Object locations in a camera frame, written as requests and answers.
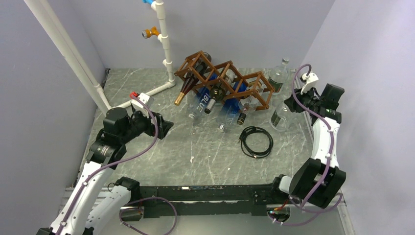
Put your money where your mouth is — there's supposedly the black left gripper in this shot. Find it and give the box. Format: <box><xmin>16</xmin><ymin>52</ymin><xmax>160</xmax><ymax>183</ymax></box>
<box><xmin>119</xmin><ymin>108</ymin><xmax>173</xmax><ymax>143</ymax></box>

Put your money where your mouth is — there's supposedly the clear white labelled bottle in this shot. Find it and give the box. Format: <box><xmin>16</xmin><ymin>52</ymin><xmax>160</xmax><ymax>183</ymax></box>
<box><xmin>270</xmin><ymin>102</ymin><xmax>296</xmax><ymax>132</ymax></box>

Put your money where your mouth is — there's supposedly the round clear glass bottle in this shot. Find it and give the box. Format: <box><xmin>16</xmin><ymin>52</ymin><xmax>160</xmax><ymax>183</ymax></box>
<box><xmin>268</xmin><ymin>57</ymin><xmax>290</xmax><ymax>94</ymax></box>

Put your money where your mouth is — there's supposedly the dark red wine bottle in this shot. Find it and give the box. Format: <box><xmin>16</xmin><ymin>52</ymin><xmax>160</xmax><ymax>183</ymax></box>
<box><xmin>174</xmin><ymin>58</ymin><xmax>207</xmax><ymax>106</ymax></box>

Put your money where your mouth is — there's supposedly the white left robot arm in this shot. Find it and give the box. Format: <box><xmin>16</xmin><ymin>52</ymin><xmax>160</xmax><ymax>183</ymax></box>
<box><xmin>37</xmin><ymin>107</ymin><xmax>174</xmax><ymax>235</ymax></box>

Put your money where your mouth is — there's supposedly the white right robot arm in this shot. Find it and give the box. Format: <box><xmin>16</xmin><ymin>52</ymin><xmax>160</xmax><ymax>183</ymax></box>
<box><xmin>269</xmin><ymin>84</ymin><xmax>346</xmax><ymax>209</ymax></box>

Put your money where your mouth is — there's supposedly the blue labelled clear bottle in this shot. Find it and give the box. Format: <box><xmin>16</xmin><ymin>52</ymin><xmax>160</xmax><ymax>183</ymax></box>
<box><xmin>187</xmin><ymin>87</ymin><xmax>210</xmax><ymax>119</ymax></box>

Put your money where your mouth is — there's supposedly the brown wooden wine rack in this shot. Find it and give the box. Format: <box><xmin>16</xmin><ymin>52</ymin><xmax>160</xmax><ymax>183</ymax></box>
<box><xmin>174</xmin><ymin>51</ymin><xmax>275</xmax><ymax>110</ymax></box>

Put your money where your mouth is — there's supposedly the green wine bottle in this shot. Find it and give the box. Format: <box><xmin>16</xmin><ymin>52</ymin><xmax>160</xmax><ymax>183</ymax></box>
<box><xmin>204</xmin><ymin>82</ymin><xmax>228</xmax><ymax>114</ymax></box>

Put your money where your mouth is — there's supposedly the orange pipe fitting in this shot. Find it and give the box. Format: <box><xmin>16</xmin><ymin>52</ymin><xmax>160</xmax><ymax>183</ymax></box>
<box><xmin>142</xmin><ymin>26</ymin><xmax>160</xmax><ymax>39</ymax></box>

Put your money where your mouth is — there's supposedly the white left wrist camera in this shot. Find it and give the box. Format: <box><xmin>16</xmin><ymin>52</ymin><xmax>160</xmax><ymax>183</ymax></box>
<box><xmin>130</xmin><ymin>92</ymin><xmax>154</xmax><ymax>109</ymax></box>

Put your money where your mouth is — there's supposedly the coiled black cable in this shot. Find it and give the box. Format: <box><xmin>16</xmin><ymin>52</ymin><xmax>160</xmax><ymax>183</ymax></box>
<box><xmin>239</xmin><ymin>126</ymin><xmax>274</xmax><ymax>159</ymax></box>

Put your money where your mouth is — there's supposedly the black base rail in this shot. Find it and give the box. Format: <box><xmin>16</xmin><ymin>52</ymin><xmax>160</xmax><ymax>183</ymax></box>
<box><xmin>122</xmin><ymin>183</ymin><xmax>288</xmax><ymax>218</ymax></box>

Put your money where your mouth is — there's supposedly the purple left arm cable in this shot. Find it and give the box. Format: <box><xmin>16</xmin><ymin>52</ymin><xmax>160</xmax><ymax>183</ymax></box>
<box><xmin>55</xmin><ymin>95</ymin><xmax>178</xmax><ymax>235</ymax></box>

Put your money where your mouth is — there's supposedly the white pvc pipe frame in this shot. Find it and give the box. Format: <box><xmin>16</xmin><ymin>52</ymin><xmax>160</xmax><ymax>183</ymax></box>
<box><xmin>24</xmin><ymin>0</ymin><xmax>176</xmax><ymax>116</ymax></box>

